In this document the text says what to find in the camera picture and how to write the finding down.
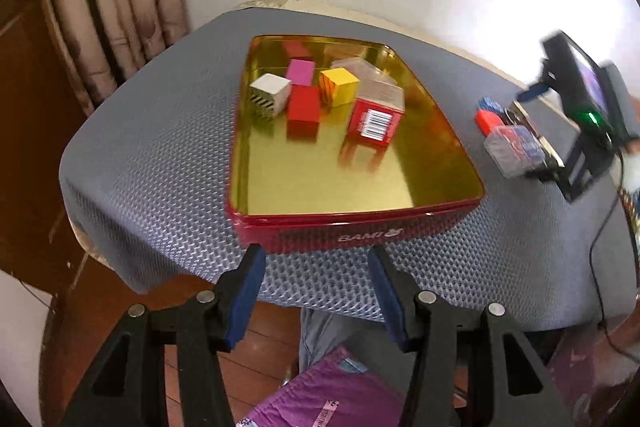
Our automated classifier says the patterned beige curtain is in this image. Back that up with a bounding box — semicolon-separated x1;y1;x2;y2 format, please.
35;0;191;118

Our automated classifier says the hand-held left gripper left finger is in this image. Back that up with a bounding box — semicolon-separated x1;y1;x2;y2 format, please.
59;243;267;427

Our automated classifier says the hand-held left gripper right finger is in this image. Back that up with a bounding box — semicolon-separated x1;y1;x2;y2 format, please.
367;245;574;427

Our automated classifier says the pink block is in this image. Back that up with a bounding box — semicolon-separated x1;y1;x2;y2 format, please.
286;59;317;86

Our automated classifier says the red tin box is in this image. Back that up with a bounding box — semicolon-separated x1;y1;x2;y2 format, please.
225;34;487;255

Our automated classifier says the purple cloth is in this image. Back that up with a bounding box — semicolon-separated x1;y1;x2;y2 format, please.
235;347;406;427

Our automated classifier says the clear red barcode box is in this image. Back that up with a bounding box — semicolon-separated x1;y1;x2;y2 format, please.
347;84;405;148

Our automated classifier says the black cable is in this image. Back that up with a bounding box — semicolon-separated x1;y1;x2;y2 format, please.
589;192;640;365

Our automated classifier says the yellow striped block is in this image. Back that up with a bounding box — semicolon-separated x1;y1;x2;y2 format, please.
319;68;361;108

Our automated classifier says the orange-red block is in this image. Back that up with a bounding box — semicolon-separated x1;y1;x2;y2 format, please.
475;109;506;136

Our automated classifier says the clear playing card case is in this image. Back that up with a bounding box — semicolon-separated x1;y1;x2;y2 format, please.
483;124;551;180

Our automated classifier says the brown wooden door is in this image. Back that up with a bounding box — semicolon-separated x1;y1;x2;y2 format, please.
0;0;101;298

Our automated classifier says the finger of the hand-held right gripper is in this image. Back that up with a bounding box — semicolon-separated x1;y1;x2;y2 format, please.
517;79;556;104
527;127;618;204

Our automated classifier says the person's grey trouser leg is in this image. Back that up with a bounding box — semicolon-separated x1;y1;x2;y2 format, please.
299;307;416;388

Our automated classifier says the red block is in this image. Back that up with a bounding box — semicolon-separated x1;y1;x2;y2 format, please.
286;84;321;125

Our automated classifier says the white black striped block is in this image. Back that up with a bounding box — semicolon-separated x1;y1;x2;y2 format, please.
249;73;292;120

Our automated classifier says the clear plastic box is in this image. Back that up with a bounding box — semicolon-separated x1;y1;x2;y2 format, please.
330;57;396;88

